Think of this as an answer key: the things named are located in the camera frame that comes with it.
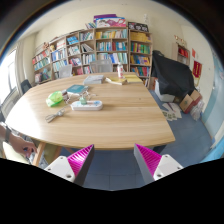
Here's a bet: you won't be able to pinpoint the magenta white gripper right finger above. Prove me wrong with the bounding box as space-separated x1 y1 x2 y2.
134 144 183 184

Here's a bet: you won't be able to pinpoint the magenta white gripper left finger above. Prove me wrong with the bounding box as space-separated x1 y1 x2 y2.
45 145 95 186

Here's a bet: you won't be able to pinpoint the green white charger plug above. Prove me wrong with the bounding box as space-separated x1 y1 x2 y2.
79 96 87 105

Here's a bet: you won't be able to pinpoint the person's left hand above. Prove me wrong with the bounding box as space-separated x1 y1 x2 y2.
9 134 37 157

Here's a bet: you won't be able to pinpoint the papers on floor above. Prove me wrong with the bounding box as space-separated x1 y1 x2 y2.
161 103 182 121

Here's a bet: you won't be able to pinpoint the white power strip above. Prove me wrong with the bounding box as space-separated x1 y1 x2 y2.
71 100 103 111

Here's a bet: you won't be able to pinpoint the wooden oval table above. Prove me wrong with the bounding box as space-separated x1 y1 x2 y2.
6 75 175 159

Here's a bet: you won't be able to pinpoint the green plastic bag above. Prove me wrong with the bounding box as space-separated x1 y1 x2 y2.
46 91 63 107

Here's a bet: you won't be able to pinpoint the cardboard box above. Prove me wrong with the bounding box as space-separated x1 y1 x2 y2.
179 90 202 114

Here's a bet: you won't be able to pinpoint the teal book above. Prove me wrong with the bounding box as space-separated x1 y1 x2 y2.
67 84 88 94

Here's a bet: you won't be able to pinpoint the yellow folder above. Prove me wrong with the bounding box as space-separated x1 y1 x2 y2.
124 75 142 83

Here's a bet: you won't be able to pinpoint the grey stacked books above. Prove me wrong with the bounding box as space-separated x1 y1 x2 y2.
83 75 104 85

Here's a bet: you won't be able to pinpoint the black cloth covered furniture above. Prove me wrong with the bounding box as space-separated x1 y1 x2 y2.
152 50 195 98

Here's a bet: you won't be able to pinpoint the grey chair left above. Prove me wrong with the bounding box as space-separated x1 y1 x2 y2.
59 64 72 78

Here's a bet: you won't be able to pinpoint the clear plastic bottle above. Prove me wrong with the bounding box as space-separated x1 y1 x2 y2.
117 63 123 78

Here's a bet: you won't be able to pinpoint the grey mesh chair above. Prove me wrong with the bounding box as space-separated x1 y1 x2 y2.
90 59 112 73

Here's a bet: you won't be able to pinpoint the large wooden bookshelf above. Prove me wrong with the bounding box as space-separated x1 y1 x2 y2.
32 27 153 87

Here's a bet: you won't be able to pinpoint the colourful boxes atop shelf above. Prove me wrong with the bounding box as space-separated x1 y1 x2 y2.
86 14 126 29

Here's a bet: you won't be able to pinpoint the white charger cable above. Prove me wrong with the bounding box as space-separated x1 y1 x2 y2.
65 92 98 105

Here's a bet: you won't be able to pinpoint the small wall shelf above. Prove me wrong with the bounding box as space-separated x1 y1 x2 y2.
172 35 190 66

